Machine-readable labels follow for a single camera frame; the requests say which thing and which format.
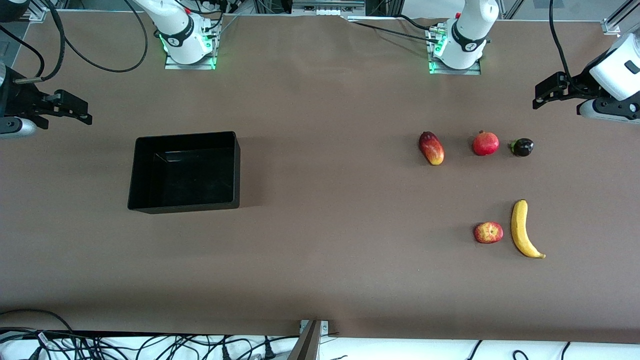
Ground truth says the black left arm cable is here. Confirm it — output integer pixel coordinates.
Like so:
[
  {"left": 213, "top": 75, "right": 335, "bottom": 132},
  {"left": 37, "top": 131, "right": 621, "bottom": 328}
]
[{"left": 548, "top": 0, "right": 573, "bottom": 83}]

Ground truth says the red pomegranate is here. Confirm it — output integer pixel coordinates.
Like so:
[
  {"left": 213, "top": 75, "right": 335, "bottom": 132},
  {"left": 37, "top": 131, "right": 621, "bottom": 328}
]
[{"left": 472, "top": 130, "right": 500, "bottom": 157}]

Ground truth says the small metal table bracket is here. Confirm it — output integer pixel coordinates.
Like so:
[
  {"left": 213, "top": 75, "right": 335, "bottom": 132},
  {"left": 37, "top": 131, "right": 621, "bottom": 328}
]
[{"left": 299, "top": 320, "right": 330, "bottom": 335}]

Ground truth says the aluminium corner frame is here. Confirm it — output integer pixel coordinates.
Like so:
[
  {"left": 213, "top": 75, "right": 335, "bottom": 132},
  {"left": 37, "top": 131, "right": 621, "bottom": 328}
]
[{"left": 601, "top": 0, "right": 640, "bottom": 37}]

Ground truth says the black plastic box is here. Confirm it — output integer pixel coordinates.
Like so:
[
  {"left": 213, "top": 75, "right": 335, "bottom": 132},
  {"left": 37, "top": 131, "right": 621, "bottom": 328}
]
[{"left": 127, "top": 131, "right": 241, "bottom": 215}]

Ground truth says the red yellow mango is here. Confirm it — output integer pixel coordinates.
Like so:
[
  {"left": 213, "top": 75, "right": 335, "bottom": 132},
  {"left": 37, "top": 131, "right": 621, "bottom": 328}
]
[{"left": 418, "top": 131, "right": 445, "bottom": 166}]

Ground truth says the yellow banana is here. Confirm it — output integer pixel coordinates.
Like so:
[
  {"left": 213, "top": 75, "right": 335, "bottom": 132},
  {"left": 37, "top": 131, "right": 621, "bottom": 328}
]
[{"left": 510, "top": 199, "right": 547, "bottom": 259}]

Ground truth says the red yellow apple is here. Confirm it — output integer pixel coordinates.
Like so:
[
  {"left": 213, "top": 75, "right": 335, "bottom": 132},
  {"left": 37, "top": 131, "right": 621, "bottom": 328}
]
[{"left": 474, "top": 221, "right": 504, "bottom": 245}]

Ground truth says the black base power cable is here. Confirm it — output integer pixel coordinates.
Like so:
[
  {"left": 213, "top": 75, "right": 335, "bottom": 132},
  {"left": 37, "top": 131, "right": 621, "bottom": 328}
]
[{"left": 342, "top": 15, "right": 442, "bottom": 46}]

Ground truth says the black looped floor cable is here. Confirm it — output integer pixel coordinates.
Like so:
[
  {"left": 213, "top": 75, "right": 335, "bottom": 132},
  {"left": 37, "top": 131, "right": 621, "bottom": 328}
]
[{"left": 0, "top": 308, "right": 77, "bottom": 336}]

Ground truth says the thin black cable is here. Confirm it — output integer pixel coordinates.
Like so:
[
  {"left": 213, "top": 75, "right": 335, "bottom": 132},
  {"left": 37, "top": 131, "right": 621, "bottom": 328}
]
[{"left": 0, "top": 24, "right": 47, "bottom": 77}]

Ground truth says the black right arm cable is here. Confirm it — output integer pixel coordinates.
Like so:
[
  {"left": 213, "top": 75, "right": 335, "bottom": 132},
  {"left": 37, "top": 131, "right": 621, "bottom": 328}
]
[{"left": 12, "top": 0, "right": 149, "bottom": 84}]

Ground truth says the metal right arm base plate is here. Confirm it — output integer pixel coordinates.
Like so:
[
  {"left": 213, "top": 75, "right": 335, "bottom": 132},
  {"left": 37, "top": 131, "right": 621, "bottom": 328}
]
[{"left": 164, "top": 20, "right": 218, "bottom": 71}]

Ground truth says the silver frame bracket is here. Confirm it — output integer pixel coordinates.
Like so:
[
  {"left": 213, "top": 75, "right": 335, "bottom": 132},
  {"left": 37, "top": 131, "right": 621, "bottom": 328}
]
[{"left": 27, "top": 0, "right": 68, "bottom": 23}]

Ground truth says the grey aluminium bar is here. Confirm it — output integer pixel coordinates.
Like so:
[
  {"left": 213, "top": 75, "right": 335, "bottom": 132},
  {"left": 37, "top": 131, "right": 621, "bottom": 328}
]
[{"left": 286, "top": 320, "right": 322, "bottom": 360}]

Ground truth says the dark purple mangosteen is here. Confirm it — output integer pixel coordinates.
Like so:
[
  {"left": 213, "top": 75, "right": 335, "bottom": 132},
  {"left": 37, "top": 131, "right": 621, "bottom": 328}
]
[{"left": 509, "top": 138, "right": 535, "bottom": 158}]

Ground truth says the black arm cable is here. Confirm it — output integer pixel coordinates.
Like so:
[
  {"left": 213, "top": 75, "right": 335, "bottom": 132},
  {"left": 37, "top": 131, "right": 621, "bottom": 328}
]
[
  {"left": 548, "top": 0, "right": 573, "bottom": 83},
  {"left": 12, "top": 0, "right": 149, "bottom": 84}
]

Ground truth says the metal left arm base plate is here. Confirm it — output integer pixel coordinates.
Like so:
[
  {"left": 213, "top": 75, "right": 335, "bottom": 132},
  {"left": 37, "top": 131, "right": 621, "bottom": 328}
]
[{"left": 427, "top": 27, "right": 482, "bottom": 76}]

